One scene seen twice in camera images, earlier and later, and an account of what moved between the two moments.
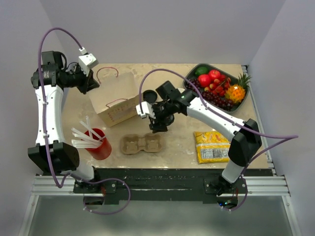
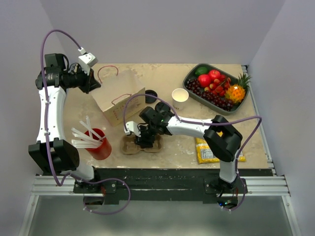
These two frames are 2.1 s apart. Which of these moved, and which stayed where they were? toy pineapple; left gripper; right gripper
Moved: right gripper
Stayed: toy pineapple; left gripper
